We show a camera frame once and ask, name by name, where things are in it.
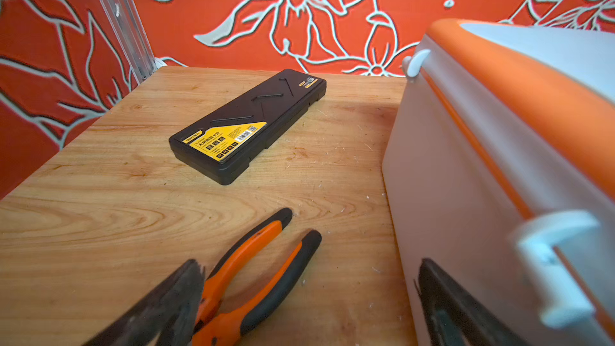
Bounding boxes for orange black pliers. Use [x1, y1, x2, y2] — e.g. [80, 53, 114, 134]
[191, 207, 323, 346]

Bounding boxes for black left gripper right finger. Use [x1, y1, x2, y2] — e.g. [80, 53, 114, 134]
[416, 258, 528, 346]

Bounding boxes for aluminium frame post left rear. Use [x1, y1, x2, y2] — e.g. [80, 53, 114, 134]
[99, 0, 156, 82]

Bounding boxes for black tool case yellow label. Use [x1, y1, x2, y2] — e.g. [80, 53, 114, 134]
[169, 69, 327, 186]

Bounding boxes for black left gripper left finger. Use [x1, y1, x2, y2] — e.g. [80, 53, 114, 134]
[86, 259, 204, 345]

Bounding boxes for grey first aid box orange handle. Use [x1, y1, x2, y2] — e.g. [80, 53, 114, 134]
[382, 19, 614, 345]

